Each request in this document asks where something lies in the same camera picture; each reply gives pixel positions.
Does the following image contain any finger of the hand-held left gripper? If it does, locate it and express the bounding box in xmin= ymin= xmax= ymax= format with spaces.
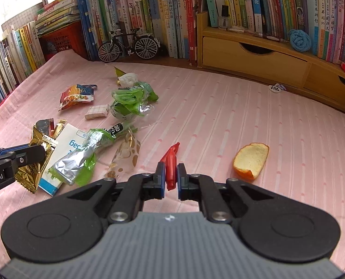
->
xmin=0 ymin=146 xmax=30 ymax=159
xmin=0 ymin=144 xmax=46 ymax=171

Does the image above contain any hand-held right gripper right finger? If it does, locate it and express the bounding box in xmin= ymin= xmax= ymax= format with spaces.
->
xmin=177 ymin=163 xmax=273 ymax=224

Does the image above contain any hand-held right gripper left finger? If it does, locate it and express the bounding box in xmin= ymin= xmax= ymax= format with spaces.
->
xmin=67 ymin=162 xmax=166 ymax=224

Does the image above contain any red plastic wrapper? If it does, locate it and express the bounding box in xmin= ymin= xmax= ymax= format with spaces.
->
xmin=160 ymin=142 xmax=180 ymax=191

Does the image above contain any gold foil wrapper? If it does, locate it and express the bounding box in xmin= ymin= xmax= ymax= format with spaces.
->
xmin=15 ymin=126 xmax=58 ymax=194

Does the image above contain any white blue paper box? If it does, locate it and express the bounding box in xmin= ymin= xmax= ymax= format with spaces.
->
xmin=38 ymin=123 xmax=88 ymax=196

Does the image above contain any clear gold-dotted wrapper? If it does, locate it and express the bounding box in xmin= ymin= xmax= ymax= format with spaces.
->
xmin=106 ymin=128 xmax=141 ymax=180

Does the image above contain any grey brown packet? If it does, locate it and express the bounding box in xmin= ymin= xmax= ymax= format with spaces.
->
xmin=35 ymin=118 xmax=55 ymax=136

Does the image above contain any gold foil wrapper strip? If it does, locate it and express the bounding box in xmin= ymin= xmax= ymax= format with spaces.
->
xmin=51 ymin=119 xmax=68 ymax=140

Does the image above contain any green silver foil wrapper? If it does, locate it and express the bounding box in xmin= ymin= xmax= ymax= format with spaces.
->
xmin=48 ymin=122 xmax=138 ymax=187

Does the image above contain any orange snack packet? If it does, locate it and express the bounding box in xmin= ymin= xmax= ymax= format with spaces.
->
xmin=58 ymin=84 xmax=98 ymax=111

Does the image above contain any orange peel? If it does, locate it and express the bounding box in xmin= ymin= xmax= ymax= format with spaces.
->
xmin=233 ymin=143 xmax=270 ymax=180

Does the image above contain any pink striped tablecloth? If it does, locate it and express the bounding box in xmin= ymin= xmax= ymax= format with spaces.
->
xmin=0 ymin=49 xmax=345 ymax=271

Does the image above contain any white checked candy pack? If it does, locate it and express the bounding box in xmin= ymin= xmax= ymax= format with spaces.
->
xmin=84 ymin=104 xmax=109 ymax=120

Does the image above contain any green crumpled plastic bag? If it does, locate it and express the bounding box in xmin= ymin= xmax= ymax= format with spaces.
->
xmin=110 ymin=81 xmax=159 ymax=124

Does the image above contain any row of paperback books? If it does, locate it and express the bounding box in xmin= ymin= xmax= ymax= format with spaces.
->
xmin=0 ymin=22 xmax=46 ymax=105

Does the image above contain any red plastic crate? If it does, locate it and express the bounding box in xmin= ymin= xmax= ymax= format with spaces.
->
xmin=38 ymin=20 xmax=88 ymax=62

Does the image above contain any white grid board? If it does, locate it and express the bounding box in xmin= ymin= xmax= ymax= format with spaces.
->
xmin=1 ymin=6 xmax=41 ymax=35

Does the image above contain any wooden drawer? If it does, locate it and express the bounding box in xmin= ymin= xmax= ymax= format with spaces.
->
xmin=303 ymin=62 xmax=345 ymax=105
xmin=202 ymin=36 xmax=310 ymax=88

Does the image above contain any black model bicycle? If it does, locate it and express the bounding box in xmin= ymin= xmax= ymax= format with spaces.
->
xmin=98 ymin=27 xmax=161 ymax=63

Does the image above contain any stack of flat books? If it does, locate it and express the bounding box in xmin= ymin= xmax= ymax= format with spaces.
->
xmin=34 ymin=0 xmax=81 ymax=35

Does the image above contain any thin pen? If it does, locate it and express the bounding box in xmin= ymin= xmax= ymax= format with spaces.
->
xmin=227 ymin=27 xmax=263 ymax=37

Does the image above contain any small glass bottle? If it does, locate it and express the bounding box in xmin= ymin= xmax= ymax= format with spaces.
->
xmin=218 ymin=4 xmax=232 ymax=30

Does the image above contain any wooden desk organiser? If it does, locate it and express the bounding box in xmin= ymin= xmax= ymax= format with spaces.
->
xmin=196 ymin=11 xmax=345 ymax=117

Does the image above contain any blue yarn ball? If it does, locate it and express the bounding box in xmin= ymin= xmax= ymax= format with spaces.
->
xmin=287 ymin=29 xmax=312 ymax=53

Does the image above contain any row of slim books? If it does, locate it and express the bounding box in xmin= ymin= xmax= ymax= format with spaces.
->
xmin=200 ymin=0 xmax=345 ymax=67

